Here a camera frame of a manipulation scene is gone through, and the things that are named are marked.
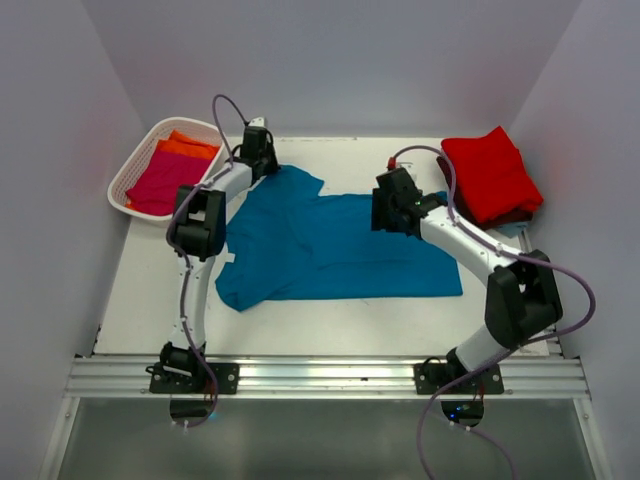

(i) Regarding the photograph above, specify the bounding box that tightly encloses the teal blue t shirt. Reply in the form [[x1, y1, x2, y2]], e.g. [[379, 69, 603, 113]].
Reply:
[[216, 166, 463, 312]]

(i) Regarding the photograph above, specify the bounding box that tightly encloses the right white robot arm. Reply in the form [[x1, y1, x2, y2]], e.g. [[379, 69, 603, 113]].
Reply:
[[371, 168, 563, 380]]

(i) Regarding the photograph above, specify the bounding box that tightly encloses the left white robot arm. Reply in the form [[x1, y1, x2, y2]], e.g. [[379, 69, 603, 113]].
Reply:
[[160, 123, 279, 378]]

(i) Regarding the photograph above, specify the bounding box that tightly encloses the orange t shirt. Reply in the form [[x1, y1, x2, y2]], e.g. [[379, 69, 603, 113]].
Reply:
[[124, 129, 221, 211]]

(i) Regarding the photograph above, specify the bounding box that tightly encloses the folded red t shirt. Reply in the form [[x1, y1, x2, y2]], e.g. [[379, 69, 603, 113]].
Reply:
[[438, 126, 544, 230]]

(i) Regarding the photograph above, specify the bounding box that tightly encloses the magenta pink t shirt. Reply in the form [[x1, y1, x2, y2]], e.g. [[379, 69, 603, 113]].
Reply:
[[125, 151, 211, 216]]

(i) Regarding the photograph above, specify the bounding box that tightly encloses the folded light blue t shirt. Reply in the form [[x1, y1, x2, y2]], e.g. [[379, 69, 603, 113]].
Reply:
[[496, 222, 529, 238]]

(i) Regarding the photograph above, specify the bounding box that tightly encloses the white plastic laundry basket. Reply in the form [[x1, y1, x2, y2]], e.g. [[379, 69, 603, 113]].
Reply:
[[107, 117, 226, 225]]

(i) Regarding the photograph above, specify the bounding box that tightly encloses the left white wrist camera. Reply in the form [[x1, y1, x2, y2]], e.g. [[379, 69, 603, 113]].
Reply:
[[249, 116, 268, 128]]

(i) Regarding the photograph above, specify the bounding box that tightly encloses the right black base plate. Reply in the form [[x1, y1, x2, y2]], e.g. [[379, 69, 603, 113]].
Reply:
[[413, 357, 505, 395]]

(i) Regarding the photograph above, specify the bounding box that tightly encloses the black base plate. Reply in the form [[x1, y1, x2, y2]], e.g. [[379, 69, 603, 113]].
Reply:
[[145, 362, 240, 395], [413, 357, 505, 395]]

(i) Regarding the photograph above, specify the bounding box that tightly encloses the aluminium mounting rail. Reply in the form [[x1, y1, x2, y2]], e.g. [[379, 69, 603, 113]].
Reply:
[[63, 355, 590, 400]]

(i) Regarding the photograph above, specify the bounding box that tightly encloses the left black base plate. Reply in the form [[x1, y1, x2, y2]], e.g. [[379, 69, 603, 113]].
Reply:
[[145, 362, 240, 395]]

